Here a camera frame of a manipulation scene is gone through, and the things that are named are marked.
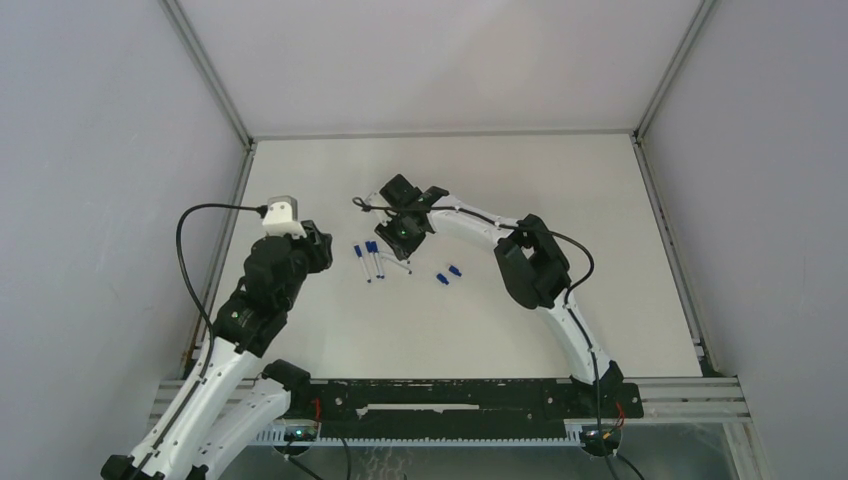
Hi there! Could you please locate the white marker pen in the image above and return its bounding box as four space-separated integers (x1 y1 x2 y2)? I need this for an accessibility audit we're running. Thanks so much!
374 254 386 279
358 255 373 284
390 262 413 275
381 252 408 265
369 251 385 279

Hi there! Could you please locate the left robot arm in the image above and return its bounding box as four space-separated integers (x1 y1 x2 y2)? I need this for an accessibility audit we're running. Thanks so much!
100 221 333 479

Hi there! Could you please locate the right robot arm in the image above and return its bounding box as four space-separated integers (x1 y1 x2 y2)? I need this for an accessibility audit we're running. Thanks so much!
354 174 644 427

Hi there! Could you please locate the right black camera cable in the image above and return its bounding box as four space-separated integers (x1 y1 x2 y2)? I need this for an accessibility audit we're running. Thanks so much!
352 196 627 480

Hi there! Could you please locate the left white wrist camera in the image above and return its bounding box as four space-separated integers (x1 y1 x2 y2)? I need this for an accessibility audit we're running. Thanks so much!
262 195 306 239

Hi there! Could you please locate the black camera cable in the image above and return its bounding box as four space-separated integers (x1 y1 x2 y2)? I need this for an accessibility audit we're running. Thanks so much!
352 196 627 480
125 203 270 480

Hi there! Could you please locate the left black camera cable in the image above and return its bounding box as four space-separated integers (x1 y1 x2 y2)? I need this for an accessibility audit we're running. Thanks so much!
125 203 270 480

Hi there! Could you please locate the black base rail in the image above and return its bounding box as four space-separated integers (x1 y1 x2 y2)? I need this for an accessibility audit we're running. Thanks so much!
283 378 644 441

